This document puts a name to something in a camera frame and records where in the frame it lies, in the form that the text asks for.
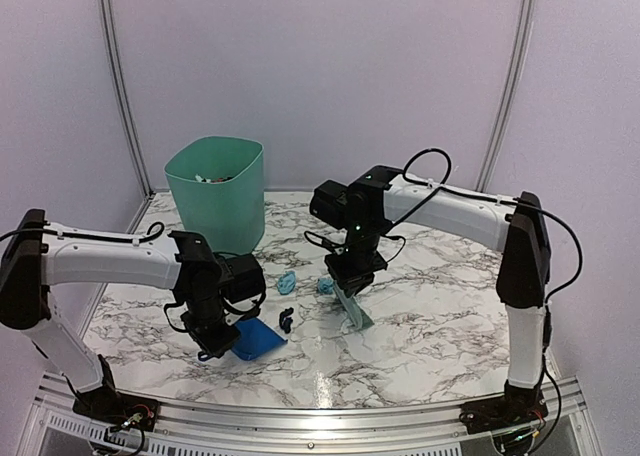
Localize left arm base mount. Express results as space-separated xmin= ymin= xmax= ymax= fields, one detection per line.
xmin=73 ymin=388 xmax=160 ymax=432

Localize blue plastic dustpan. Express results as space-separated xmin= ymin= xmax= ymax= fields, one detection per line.
xmin=197 ymin=318 xmax=289 ymax=363

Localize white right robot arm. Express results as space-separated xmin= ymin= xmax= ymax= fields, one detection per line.
xmin=311 ymin=166 xmax=551 ymax=424

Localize paper scraps inside bin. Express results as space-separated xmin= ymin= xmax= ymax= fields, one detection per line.
xmin=194 ymin=174 xmax=232 ymax=184

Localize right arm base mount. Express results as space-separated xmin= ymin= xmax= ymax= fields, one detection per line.
xmin=459 ymin=395 xmax=549 ymax=435

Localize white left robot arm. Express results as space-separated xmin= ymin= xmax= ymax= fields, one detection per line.
xmin=1 ymin=210 xmax=239 ymax=421

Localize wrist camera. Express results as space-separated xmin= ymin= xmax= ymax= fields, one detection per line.
xmin=309 ymin=180 xmax=347 ymax=230
xmin=215 ymin=253 xmax=266 ymax=307

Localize light blue white paper scrap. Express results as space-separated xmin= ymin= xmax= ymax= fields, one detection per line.
xmin=317 ymin=277 xmax=334 ymax=295

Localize aluminium frame post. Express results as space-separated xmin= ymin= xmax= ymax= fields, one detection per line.
xmin=98 ymin=0 xmax=155 ymax=199
xmin=475 ymin=0 xmax=536 ymax=192

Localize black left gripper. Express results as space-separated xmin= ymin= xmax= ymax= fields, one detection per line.
xmin=181 ymin=294 xmax=242 ymax=358

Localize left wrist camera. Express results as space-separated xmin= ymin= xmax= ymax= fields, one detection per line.
xmin=215 ymin=253 xmax=266 ymax=307

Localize green plastic waste bin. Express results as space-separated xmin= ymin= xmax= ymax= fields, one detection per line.
xmin=164 ymin=136 xmax=265 ymax=254

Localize right aluminium frame post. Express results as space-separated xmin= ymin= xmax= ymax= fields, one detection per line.
xmin=475 ymin=0 xmax=536 ymax=192

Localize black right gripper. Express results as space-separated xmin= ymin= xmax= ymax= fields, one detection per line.
xmin=324 ymin=221 xmax=387 ymax=298

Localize left aluminium frame post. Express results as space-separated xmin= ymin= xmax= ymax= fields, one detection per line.
xmin=98 ymin=0 xmax=155 ymax=199

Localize aluminium front rail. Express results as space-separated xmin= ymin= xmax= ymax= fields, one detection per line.
xmin=17 ymin=373 xmax=601 ymax=455

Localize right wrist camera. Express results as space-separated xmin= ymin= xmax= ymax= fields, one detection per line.
xmin=309 ymin=180 xmax=347 ymax=230

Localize green hand brush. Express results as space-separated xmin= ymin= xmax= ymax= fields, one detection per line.
xmin=335 ymin=286 xmax=374 ymax=331

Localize black paper scrap left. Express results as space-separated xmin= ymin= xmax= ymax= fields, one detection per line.
xmin=279 ymin=307 xmax=294 ymax=334

